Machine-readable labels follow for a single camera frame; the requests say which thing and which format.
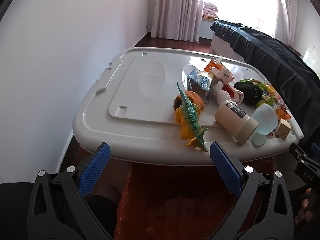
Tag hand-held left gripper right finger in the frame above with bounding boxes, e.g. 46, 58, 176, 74
209, 141, 295, 240

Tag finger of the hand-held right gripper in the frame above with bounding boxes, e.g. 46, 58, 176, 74
289, 142, 320, 180

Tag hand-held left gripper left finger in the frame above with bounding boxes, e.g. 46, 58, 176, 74
27, 142, 114, 240

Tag orange juice pouch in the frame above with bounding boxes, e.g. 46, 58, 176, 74
260, 84, 292, 120

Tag white tissue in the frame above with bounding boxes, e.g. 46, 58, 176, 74
212, 80, 238, 105

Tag person's right hand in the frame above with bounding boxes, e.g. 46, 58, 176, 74
295, 187, 316, 227

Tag small wooden block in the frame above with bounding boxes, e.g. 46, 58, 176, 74
275, 118, 292, 139

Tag beige bottle with black label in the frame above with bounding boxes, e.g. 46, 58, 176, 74
214, 100, 260, 145

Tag light blue plastic cup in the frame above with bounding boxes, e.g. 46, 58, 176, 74
251, 103, 279, 147

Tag green dinosaur toy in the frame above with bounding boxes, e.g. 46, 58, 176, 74
176, 82, 208, 153

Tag orange plush toy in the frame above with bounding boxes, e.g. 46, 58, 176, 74
173, 91, 205, 139

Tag white plastic storage box lid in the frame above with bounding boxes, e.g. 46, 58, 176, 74
72, 47, 304, 167

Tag red and white wrapper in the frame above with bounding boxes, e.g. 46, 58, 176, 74
222, 84, 245, 103

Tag black plush toy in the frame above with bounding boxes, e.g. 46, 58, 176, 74
234, 79, 263, 105

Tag green snack wrapper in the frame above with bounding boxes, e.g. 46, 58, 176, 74
240, 78, 269, 108

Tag blue white snack packet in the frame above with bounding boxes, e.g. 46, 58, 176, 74
186, 69, 214, 105

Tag orange snack wrapper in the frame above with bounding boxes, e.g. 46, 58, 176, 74
204, 56, 234, 84

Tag sheer white curtain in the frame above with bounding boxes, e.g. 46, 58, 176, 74
275, 0, 302, 46

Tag folded pink blankets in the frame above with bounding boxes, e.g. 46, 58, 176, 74
202, 2, 218, 19

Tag pink patterned curtain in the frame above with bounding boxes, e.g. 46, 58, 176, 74
150, 0, 208, 42

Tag white bed frame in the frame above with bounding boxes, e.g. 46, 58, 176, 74
209, 29, 245, 63

